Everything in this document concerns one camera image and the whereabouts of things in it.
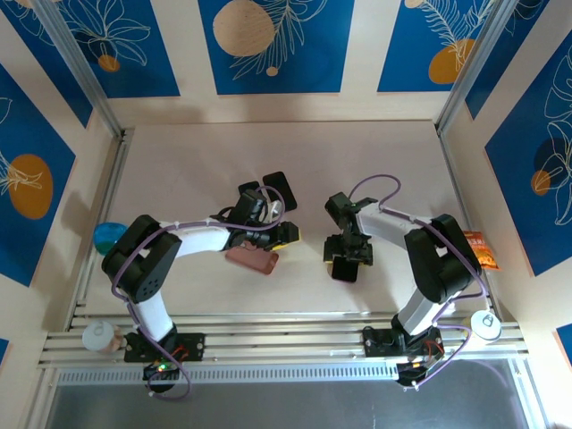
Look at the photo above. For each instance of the blue floral wall poster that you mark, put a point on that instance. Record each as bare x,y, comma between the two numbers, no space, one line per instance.
134,67
411,44
44,49
527,201
527,27
27,134
286,67

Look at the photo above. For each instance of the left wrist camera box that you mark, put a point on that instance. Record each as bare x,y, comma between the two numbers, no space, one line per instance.
275,211

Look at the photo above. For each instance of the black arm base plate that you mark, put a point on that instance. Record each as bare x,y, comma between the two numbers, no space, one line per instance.
192,346
375,344

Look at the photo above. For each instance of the aluminium corner post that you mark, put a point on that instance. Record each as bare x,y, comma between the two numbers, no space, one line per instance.
471,67
94,85

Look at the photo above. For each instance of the aluminium frame rails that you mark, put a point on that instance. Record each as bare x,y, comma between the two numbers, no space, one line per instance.
286,344

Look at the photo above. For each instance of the white lidded can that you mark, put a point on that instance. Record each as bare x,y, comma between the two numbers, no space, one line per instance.
487,326
98,336

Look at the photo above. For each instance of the black phone case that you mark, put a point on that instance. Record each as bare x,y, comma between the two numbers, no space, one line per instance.
266,178

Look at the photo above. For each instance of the aluminium side rail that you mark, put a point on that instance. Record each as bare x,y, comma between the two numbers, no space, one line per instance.
448,156
117,165

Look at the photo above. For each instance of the orange snack bag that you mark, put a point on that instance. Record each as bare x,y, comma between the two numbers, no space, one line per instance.
487,254

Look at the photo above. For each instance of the pink phone case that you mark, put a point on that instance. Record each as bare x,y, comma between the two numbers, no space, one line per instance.
257,263

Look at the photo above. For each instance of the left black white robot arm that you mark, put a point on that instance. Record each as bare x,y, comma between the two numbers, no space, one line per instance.
138,263

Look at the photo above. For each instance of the black controller board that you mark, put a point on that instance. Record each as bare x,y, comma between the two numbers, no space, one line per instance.
413,375
161,373

